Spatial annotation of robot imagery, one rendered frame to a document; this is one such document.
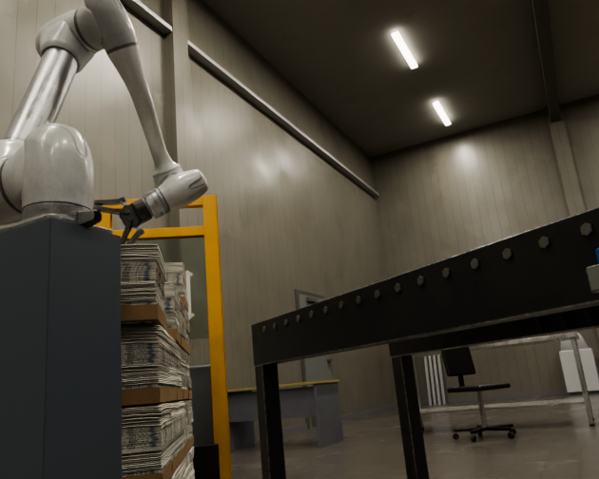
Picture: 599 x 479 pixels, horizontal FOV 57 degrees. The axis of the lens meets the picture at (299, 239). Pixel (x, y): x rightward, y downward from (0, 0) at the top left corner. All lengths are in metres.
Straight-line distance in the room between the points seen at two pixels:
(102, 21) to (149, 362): 1.01
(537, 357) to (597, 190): 3.82
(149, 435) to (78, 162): 0.77
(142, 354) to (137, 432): 0.21
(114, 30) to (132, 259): 0.68
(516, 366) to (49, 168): 12.22
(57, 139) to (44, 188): 0.13
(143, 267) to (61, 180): 0.44
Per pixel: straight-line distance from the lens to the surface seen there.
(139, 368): 1.67
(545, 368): 13.01
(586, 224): 0.82
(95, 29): 1.85
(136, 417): 1.67
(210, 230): 3.49
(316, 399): 6.04
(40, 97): 1.73
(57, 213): 1.33
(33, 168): 1.39
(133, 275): 1.68
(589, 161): 13.68
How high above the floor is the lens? 0.61
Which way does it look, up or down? 15 degrees up
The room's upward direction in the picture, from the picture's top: 5 degrees counter-clockwise
